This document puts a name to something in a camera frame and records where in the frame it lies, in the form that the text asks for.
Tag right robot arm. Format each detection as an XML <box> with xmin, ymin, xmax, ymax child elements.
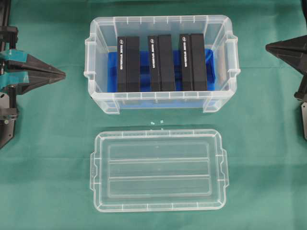
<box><xmin>265</xmin><ymin>36</ymin><xmax>307</xmax><ymax>138</ymax></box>

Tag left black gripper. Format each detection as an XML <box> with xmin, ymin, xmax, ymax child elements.
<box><xmin>0</xmin><ymin>26</ymin><xmax>66</xmax><ymax>120</ymax></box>

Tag black camera box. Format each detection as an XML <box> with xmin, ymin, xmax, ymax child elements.
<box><xmin>117</xmin><ymin>36</ymin><xmax>140</xmax><ymax>92</ymax></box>
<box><xmin>148</xmin><ymin>34</ymin><xmax>176</xmax><ymax>92</ymax></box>
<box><xmin>179</xmin><ymin>34</ymin><xmax>207</xmax><ymax>91</ymax></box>

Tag blue plastic bag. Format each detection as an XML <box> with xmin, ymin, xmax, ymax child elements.
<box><xmin>107</xmin><ymin>49</ymin><xmax>216</xmax><ymax>92</ymax></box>

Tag green table cloth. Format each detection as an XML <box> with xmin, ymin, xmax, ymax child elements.
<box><xmin>0</xmin><ymin>0</ymin><xmax>307</xmax><ymax>230</ymax></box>

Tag clear plastic box lid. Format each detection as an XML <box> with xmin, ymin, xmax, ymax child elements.
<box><xmin>90</xmin><ymin>129</ymin><xmax>229</xmax><ymax>212</ymax></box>

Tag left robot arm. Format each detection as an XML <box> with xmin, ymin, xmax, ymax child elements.
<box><xmin>0</xmin><ymin>26</ymin><xmax>66</xmax><ymax>147</ymax></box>

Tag right black camera box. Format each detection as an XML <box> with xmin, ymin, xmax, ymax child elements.
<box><xmin>179</xmin><ymin>34</ymin><xmax>207</xmax><ymax>91</ymax></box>

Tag left black camera box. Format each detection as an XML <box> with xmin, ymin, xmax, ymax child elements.
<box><xmin>117</xmin><ymin>36</ymin><xmax>140</xmax><ymax>92</ymax></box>

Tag clear plastic storage box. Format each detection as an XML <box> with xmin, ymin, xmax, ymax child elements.
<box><xmin>84</xmin><ymin>15</ymin><xmax>240</xmax><ymax>115</ymax></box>

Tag middle black camera box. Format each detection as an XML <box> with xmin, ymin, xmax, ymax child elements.
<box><xmin>148</xmin><ymin>34</ymin><xmax>176</xmax><ymax>92</ymax></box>

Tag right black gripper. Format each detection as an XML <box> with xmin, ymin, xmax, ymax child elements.
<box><xmin>265</xmin><ymin>39</ymin><xmax>307</xmax><ymax>101</ymax></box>

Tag left black frame rail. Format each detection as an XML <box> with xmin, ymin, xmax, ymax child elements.
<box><xmin>0</xmin><ymin>0</ymin><xmax>11</xmax><ymax>26</ymax></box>

